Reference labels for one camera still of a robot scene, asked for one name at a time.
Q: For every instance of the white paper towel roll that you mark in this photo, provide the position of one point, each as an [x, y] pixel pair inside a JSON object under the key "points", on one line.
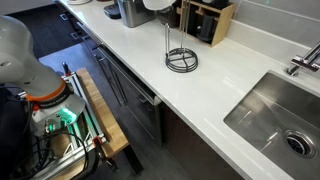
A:
{"points": [[157, 4]]}

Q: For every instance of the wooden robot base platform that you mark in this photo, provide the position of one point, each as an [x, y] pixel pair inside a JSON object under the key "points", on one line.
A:
{"points": [[116, 141]]}

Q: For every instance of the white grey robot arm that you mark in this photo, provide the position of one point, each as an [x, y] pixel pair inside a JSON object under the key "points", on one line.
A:
{"points": [[56, 105]]}

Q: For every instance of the stainless steel countertop bin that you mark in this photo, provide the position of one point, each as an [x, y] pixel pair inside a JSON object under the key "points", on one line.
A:
{"points": [[134, 13]]}

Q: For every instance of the wooden coffee organizer rack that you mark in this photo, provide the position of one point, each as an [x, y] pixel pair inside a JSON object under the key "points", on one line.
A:
{"points": [[208, 22]]}

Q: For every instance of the black flat countertop device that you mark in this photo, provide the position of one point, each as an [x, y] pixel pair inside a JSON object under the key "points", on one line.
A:
{"points": [[112, 11]]}

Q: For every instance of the stainless steel sink basin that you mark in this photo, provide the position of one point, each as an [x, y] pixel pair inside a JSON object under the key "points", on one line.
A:
{"points": [[282, 121]]}

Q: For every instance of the chrome sink faucet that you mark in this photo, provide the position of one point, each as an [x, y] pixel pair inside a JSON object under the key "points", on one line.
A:
{"points": [[309, 61]]}

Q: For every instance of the dishwasher door with handle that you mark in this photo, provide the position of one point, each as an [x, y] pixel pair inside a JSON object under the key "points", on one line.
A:
{"points": [[140, 100]]}

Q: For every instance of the black wire towel stand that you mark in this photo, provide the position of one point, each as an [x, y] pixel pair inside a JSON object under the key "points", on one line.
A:
{"points": [[182, 59]]}

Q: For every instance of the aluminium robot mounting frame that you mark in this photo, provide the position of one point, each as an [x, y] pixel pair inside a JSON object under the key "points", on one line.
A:
{"points": [[81, 130]]}

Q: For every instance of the red handled clamp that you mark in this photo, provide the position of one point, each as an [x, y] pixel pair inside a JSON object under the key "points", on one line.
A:
{"points": [[103, 153]]}

